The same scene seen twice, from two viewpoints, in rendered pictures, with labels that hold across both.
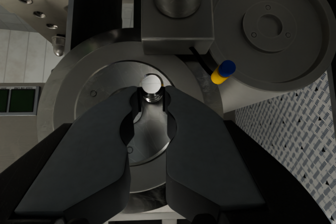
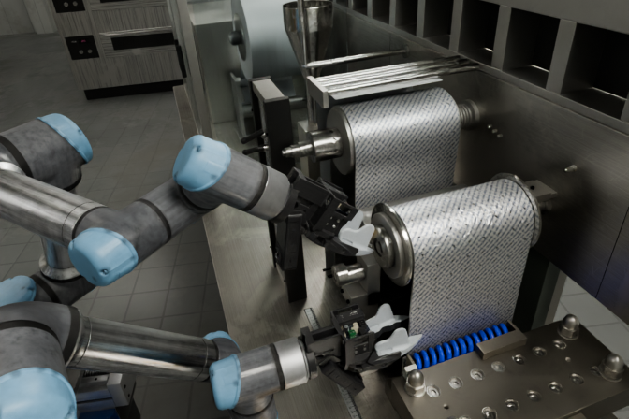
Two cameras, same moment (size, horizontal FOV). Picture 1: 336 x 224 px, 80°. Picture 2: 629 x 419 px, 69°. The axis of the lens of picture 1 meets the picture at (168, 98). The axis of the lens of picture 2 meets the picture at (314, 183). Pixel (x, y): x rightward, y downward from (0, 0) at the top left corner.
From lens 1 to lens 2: 77 cm
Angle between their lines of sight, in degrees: 68
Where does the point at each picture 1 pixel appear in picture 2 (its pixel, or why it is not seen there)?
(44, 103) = (407, 273)
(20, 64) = not seen: outside the picture
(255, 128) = (419, 173)
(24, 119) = not seen: outside the picture
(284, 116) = (387, 186)
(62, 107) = (398, 266)
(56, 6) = (523, 369)
